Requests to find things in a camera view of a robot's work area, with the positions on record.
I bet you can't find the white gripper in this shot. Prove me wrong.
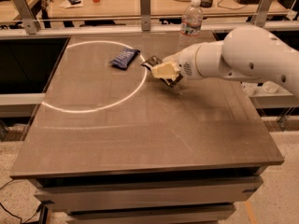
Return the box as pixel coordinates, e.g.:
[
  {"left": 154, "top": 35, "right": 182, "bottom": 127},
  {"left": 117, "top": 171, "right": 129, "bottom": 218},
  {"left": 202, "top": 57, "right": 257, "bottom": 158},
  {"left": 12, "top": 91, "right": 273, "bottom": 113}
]
[{"left": 151, "top": 44, "right": 204, "bottom": 79}]

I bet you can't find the dark chocolate rxbar wrapper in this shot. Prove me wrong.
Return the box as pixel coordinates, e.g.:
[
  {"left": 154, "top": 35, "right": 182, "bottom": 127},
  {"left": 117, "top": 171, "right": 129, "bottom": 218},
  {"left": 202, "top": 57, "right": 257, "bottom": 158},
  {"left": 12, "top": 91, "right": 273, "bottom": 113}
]
[{"left": 142, "top": 56, "right": 183, "bottom": 87}]

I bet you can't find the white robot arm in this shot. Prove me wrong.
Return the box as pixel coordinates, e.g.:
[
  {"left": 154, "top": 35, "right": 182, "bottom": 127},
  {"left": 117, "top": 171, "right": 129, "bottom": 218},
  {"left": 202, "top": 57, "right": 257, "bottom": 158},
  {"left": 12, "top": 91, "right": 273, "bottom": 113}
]
[{"left": 150, "top": 25, "right": 299, "bottom": 97}]

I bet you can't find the blue blueberry rxbar wrapper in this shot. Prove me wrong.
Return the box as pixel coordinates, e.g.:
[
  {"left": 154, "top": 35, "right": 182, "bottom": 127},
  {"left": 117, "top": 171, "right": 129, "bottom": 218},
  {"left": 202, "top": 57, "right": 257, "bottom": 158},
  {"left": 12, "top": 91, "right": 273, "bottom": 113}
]
[{"left": 110, "top": 48, "right": 140, "bottom": 70}]

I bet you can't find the clear plastic water bottle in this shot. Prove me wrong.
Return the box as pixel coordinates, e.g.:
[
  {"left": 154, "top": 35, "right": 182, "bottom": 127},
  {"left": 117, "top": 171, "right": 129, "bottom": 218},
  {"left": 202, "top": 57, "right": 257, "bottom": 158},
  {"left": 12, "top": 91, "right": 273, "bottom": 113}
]
[{"left": 178, "top": 0, "right": 203, "bottom": 50}]

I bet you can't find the small clear sanitizer bottle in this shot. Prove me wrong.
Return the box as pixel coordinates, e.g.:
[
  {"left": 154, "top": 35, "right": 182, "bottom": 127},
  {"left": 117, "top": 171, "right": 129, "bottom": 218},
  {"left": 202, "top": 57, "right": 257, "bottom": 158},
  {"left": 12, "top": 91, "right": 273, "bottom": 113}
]
[{"left": 242, "top": 82, "right": 258, "bottom": 96}]

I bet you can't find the grey drawer cabinet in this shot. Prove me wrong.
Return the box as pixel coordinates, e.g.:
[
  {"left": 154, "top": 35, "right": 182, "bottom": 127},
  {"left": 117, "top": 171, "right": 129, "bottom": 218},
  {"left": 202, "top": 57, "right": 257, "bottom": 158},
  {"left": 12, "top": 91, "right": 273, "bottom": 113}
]
[{"left": 36, "top": 169, "right": 263, "bottom": 224}]

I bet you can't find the metal bracket centre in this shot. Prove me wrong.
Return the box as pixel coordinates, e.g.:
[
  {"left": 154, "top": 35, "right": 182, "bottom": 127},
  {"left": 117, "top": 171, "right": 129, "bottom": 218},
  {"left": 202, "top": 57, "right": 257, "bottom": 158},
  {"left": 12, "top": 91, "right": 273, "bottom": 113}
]
[{"left": 140, "top": 0, "right": 150, "bottom": 31}]

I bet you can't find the metal bracket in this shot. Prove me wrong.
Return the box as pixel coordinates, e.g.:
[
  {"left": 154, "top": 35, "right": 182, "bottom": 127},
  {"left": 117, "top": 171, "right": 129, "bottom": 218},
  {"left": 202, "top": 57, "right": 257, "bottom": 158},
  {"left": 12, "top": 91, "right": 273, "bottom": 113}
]
[
  {"left": 140, "top": 0, "right": 150, "bottom": 31},
  {"left": 251, "top": 0, "right": 273, "bottom": 27},
  {"left": 12, "top": 0, "right": 40, "bottom": 35}
]

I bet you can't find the black cable on desk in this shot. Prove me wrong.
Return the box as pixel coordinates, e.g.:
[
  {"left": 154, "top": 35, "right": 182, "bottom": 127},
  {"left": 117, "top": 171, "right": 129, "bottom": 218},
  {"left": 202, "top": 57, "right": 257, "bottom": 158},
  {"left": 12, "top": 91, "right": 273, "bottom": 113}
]
[{"left": 216, "top": 0, "right": 249, "bottom": 11}]

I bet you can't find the metal bracket right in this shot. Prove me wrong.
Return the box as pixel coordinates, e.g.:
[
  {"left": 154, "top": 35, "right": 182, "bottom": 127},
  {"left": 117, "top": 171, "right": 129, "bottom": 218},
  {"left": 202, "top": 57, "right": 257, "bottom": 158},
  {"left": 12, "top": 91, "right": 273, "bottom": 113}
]
[{"left": 251, "top": 0, "right": 273, "bottom": 27}]

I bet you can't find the metal bracket left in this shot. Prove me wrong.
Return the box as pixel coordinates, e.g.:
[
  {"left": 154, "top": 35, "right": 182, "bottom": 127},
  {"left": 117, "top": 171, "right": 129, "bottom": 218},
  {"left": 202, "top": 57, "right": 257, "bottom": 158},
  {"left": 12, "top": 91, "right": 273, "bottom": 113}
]
[{"left": 12, "top": 0, "right": 40, "bottom": 35}]

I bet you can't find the black floor cable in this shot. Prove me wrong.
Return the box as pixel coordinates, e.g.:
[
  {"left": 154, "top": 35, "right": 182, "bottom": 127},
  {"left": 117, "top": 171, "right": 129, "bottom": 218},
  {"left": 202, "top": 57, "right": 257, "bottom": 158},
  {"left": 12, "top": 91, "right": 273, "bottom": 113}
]
[{"left": 0, "top": 179, "right": 45, "bottom": 224}]

